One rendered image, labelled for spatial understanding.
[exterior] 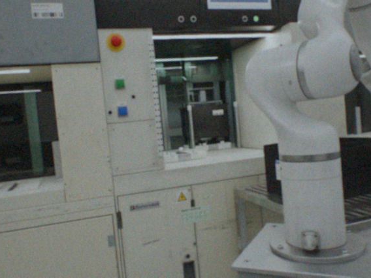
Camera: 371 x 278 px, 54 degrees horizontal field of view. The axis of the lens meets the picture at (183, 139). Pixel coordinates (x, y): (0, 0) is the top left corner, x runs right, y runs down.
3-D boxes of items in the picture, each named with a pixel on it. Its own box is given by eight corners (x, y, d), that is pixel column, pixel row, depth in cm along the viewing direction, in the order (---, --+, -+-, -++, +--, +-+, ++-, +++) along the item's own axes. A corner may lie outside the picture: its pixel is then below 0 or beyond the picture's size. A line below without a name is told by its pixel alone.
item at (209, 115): (192, 147, 195) (187, 87, 194) (180, 145, 215) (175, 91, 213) (233, 141, 203) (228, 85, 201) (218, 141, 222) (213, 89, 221)
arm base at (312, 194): (365, 267, 64) (358, 163, 63) (259, 258, 72) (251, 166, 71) (366, 233, 81) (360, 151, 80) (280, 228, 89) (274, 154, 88)
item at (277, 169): (264, 192, 132) (260, 145, 131) (321, 180, 144) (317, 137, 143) (325, 205, 107) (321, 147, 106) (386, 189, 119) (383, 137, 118)
